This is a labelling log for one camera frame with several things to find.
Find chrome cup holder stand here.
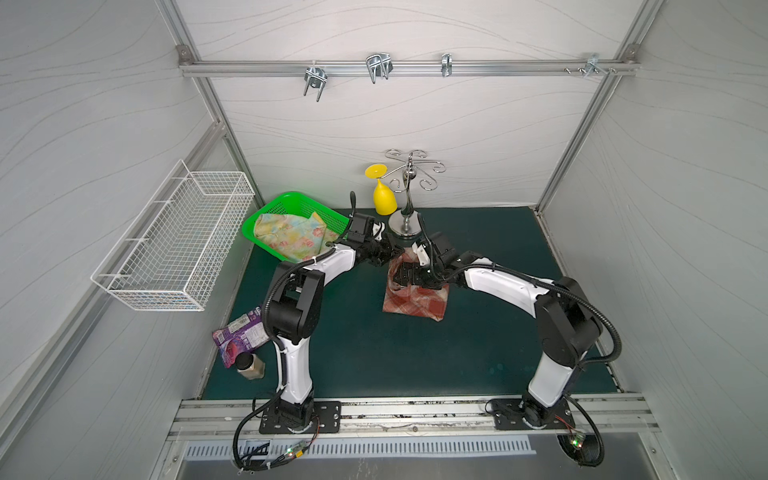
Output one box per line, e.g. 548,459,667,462
383,149,446,240

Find pastel floral skirt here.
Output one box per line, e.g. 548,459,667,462
253,212,339,263

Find brown capped bottle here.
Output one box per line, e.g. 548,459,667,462
234,352,266,380

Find metal bracket right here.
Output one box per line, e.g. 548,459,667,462
564,54,618,78

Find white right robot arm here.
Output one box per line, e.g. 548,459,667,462
394,252,603,428

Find green plastic basket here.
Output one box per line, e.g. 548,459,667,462
241,192,349,261

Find metal u-bolt clamp middle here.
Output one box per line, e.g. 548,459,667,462
365,53,393,84

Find aluminium crossbar rail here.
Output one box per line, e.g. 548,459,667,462
180,57,641,78

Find metal u-bolt clamp left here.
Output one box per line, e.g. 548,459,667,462
303,66,328,102

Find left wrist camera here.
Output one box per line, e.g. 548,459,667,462
344,213,384,248

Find metal u-bolt clamp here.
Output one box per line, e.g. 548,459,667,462
365,53,393,84
303,66,328,102

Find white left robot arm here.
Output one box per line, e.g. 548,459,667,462
261,235,404,423

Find purple snack packet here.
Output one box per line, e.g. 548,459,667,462
212,307,269,368

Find yellow plastic goblet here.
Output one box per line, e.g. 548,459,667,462
365,164,398,216

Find white wire basket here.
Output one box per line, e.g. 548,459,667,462
91,160,254,312

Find white vent strip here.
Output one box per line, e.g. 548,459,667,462
184,434,537,461

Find metal hook clamp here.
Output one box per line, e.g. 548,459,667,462
441,53,453,78

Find red plaid skirt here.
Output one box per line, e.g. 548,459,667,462
382,248,450,322

